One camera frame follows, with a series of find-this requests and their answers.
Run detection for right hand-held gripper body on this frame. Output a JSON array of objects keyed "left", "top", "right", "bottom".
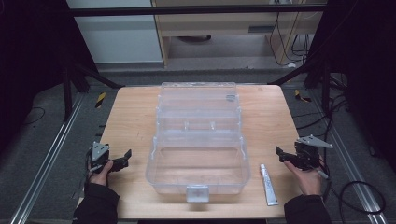
[{"left": 293, "top": 133, "right": 334, "bottom": 172}]

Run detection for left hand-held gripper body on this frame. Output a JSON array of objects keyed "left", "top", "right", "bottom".
[{"left": 89, "top": 141, "right": 114, "bottom": 173}]

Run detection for white tube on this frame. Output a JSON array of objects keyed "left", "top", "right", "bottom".
[{"left": 259, "top": 163, "right": 279, "bottom": 207}]

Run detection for clear plastic storage box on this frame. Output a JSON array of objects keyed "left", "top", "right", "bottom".
[{"left": 145, "top": 81, "right": 252, "bottom": 203}]

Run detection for person's left hand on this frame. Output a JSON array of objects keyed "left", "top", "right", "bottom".
[{"left": 87, "top": 160, "right": 115, "bottom": 187}]

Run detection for person's right hand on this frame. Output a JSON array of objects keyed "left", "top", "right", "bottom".
[{"left": 283, "top": 160, "right": 323, "bottom": 197}]

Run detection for black yellow tape strip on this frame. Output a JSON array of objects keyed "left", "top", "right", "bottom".
[
  {"left": 94, "top": 91, "right": 107, "bottom": 109},
  {"left": 294, "top": 89, "right": 313, "bottom": 104}
]

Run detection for black stand leg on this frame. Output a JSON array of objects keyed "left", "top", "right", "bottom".
[
  {"left": 61, "top": 61, "right": 126, "bottom": 123},
  {"left": 267, "top": 57, "right": 332, "bottom": 117}
]

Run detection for black curtain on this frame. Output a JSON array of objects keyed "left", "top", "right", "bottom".
[
  {"left": 306, "top": 0, "right": 396, "bottom": 175},
  {"left": 0, "top": 0, "right": 98, "bottom": 157}
]

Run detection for white cabinet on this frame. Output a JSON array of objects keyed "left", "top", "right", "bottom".
[{"left": 65, "top": 0, "right": 163, "bottom": 65}]

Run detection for light wooden desk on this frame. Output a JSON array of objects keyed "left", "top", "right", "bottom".
[{"left": 150, "top": 0, "right": 325, "bottom": 68}]

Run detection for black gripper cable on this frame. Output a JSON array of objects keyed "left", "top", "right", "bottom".
[
  {"left": 317, "top": 161, "right": 388, "bottom": 216},
  {"left": 84, "top": 148, "right": 94, "bottom": 191}
]

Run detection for black floor cables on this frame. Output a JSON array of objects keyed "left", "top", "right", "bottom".
[{"left": 291, "top": 73, "right": 354, "bottom": 147}]

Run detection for aluminium floor rail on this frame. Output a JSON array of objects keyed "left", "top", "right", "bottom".
[
  {"left": 311, "top": 90, "right": 390, "bottom": 224},
  {"left": 8, "top": 92, "right": 86, "bottom": 224}
]

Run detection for thin black floor cable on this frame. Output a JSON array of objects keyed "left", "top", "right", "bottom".
[{"left": 21, "top": 106, "right": 47, "bottom": 127}]

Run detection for hanging black cables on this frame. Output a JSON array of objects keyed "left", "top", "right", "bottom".
[{"left": 268, "top": 0, "right": 316, "bottom": 68}]

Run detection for black frame crossbar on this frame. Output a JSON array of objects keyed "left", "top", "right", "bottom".
[{"left": 66, "top": 4, "right": 329, "bottom": 18}]

